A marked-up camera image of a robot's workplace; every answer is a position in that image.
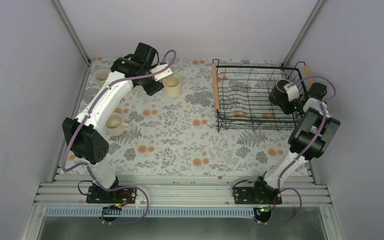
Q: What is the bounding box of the cream white mug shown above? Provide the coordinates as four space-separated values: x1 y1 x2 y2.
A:
162 74 183 98

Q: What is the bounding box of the black mug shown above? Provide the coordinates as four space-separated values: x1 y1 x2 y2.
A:
268 79 291 107

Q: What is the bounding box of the light green mug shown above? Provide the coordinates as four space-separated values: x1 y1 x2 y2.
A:
94 69 111 88

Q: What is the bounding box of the beige brown mug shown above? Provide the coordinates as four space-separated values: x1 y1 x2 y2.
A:
104 112 132 137

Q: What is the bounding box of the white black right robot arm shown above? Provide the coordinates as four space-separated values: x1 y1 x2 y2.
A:
250 79 341 204

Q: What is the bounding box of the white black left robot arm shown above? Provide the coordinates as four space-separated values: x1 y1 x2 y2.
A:
61 42 172 203

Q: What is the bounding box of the floral patterned table mat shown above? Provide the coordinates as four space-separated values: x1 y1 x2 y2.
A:
61 56 312 177

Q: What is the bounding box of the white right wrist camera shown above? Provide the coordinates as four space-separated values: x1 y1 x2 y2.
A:
283 82 300 102

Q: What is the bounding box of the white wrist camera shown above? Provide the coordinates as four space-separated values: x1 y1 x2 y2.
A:
283 82 300 102
149 64 174 82

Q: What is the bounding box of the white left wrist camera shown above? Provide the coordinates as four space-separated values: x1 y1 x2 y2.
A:
149 64 174 82

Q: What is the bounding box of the black wire dish rack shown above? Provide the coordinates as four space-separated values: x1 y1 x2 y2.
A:
212 59 314 131

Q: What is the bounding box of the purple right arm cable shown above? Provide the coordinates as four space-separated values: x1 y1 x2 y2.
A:
254 75 337 226

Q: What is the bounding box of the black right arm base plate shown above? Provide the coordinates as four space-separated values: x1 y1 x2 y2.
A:
232 186 283 205

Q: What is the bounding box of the right aluminium corner post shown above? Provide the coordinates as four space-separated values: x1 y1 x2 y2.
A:
282 0 327 66

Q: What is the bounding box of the aluminium corner frame post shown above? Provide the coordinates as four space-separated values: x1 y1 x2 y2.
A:
52 0 91 67

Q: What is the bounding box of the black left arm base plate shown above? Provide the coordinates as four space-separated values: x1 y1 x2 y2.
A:
85 185 137 205

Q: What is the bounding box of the aluminium mounting rail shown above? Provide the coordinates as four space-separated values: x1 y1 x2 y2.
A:
34 174 332 207

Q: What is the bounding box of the grey slotted cable duct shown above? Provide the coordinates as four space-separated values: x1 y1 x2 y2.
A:
44 206 254 219

